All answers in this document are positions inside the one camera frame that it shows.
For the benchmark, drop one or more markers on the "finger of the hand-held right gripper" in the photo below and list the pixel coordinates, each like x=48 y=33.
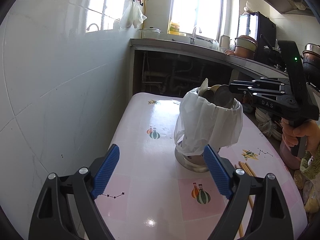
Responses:
x=270 y=91
x=265 y=82

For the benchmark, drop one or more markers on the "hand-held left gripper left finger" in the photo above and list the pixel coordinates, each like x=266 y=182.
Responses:
x=106 y=172

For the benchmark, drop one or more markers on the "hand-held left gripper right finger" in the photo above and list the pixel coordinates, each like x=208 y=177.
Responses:
x=217 y=172

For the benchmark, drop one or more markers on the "bamboo chopstick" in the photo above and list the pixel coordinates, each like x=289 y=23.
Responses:
x=237 y=166
x=243 y=167
x=250 y=171

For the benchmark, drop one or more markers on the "patterned utensil holder cup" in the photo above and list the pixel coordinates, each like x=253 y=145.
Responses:
x=190 y=163

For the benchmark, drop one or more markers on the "cream plastic rice spoon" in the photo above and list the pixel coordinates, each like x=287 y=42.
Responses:
x=215 y=87

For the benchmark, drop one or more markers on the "person's right forearm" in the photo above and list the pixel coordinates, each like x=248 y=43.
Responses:
x=311 y=165

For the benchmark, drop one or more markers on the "person's right hand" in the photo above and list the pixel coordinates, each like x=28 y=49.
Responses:
x=312 y=132

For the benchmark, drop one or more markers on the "stack of white bowls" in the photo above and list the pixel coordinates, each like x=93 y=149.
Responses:
x=263 y=117

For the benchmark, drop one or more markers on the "stacked pots on counter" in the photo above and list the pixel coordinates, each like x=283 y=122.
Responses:
x=245 y=48

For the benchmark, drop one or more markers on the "pink printed tablecloth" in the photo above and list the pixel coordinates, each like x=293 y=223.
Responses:
x=150 y=155

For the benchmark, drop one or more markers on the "white plastic bag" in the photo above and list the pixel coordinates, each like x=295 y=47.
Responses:
x=207 y=125

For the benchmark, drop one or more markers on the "black countertop appliance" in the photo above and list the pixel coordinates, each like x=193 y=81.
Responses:
x=262 y=30

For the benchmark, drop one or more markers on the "pink plastic basin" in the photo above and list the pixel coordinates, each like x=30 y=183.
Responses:
x=287 y=155

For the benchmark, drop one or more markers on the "white cup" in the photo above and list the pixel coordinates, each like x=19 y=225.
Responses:
x=224 y=42

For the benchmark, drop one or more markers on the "bag of corn kernels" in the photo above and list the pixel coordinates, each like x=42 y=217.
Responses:
x=298 y=178

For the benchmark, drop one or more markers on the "metal sink faucet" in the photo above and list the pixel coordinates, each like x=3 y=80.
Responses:
x=196 y=33

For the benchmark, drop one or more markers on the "grey kitchen counter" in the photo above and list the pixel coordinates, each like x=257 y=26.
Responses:
x=187 y=46

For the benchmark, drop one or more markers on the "yellow plastic bag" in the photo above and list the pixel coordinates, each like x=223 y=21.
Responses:
x=311 y=202

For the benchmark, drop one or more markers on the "kitchen window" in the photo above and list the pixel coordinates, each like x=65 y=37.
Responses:
x=196 y=7

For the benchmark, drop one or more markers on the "yellow detergent bottle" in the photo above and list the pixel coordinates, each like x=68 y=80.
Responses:
x=174 y=28

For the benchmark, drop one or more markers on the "white pot with lid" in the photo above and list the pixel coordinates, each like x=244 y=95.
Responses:
x=150 y=33

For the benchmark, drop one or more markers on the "hanging clear plastic bags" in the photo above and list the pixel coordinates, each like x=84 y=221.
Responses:
x=135 y=15

